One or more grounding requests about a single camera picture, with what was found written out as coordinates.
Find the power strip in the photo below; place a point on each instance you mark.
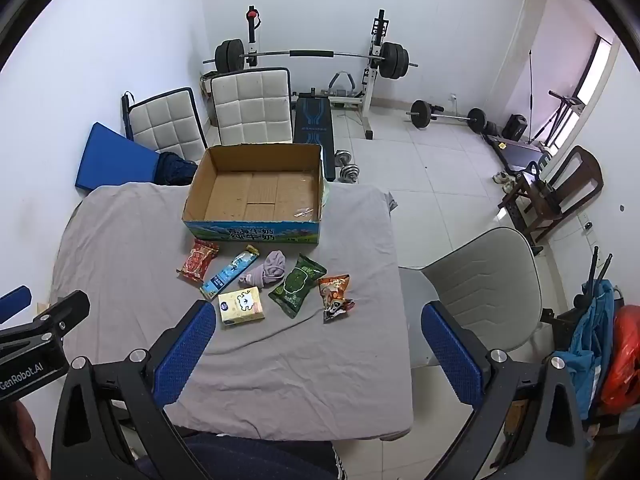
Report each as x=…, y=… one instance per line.
x=587, y=226

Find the red snack packet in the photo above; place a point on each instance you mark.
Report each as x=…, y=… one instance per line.
x=198, y=261

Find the barbell with black plates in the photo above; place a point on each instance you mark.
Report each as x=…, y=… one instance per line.
x=310, y=53

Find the black weight bench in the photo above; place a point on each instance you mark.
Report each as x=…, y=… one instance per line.
x=312, y=125

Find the person's dark pants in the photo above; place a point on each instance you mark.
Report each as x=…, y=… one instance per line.
x=250, y=460

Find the dark wooden chair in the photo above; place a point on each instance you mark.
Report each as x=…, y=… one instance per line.
x=550, y=195

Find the long blue packet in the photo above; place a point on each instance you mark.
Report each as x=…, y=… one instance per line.
x=227, y=272

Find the window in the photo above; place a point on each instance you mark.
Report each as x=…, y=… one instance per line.
x=592, y=70

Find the black stand pole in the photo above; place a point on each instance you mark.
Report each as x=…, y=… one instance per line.
x=530, y=90

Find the pair of white shoes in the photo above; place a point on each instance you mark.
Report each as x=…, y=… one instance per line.
x=502, y=179

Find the dark blue garment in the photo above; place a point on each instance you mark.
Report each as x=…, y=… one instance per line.
x=175, y=170

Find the black treadmill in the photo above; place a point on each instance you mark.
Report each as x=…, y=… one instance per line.
x=525, y=152

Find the green snack packet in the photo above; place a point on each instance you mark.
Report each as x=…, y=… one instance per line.
x=295, y=285

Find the chrome dumbbell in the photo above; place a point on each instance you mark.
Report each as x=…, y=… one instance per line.
x=343, y=157
x=350, y=173

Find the black speaker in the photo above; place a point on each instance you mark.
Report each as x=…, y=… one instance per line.
x=515, y=127

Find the grey table cloth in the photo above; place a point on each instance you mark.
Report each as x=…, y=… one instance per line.
x=300, y=375

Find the small barbell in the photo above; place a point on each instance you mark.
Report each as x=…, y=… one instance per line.
x=447, y=117

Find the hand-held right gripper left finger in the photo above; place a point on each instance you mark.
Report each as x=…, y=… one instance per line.
x=185, y=350

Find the yellow white tissue pack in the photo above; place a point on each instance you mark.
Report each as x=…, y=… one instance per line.
x=241, y=307

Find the grey office chair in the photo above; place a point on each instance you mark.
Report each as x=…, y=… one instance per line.
x=485, y=280

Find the white padded chair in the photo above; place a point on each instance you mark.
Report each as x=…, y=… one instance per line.
x=165, y=127
x=250, y=107

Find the black poles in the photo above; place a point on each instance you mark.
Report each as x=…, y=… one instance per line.
x=595, y=270

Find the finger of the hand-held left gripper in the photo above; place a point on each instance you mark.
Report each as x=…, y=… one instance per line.
x=12, y=305
x=65, y=312

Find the purple sock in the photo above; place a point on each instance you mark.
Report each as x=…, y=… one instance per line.
x=267, y=270

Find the white barbell rack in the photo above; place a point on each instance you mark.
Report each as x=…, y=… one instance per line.
x=372, y=75

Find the blue foam mat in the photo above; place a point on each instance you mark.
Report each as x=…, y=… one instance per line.
x=115, y=160

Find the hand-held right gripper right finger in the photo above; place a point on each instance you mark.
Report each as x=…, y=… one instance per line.
x=452, y=355

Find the cardboard box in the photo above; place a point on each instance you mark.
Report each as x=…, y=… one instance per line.
x=260, y=195

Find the blue jacket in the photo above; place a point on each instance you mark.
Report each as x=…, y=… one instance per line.
x=590, y=350

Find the clear plastic wrap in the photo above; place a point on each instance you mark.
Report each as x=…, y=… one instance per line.
x=306, y=212

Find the person's left hand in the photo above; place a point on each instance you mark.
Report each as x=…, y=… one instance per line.
x=20, y=440

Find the orange plastic bag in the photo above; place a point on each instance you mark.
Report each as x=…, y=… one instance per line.
x=625, y=360

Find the orange snack packet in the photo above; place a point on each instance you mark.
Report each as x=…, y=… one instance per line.
x=334, y=294

